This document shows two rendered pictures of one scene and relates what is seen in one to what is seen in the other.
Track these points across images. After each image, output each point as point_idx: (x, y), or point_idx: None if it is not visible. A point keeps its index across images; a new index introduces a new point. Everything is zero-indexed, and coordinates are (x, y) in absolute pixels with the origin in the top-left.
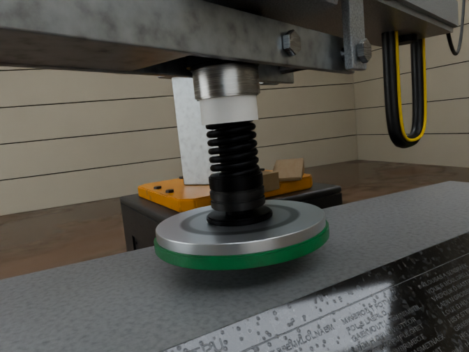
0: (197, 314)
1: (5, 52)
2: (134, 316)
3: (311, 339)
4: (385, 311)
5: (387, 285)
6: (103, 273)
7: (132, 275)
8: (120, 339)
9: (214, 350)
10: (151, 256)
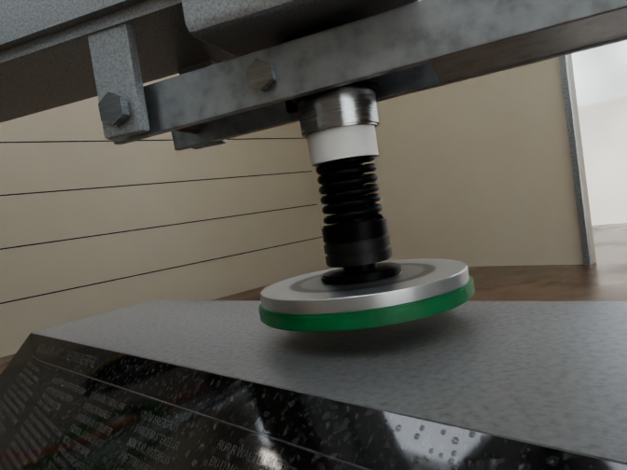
0: (505, 309)
1: (607, 26)
2: (545, 320)
3: None
4: None
5: None
6: (486, 377)
7: (468, 357)
8: (580, 311)
9: None
10: (386, 376)
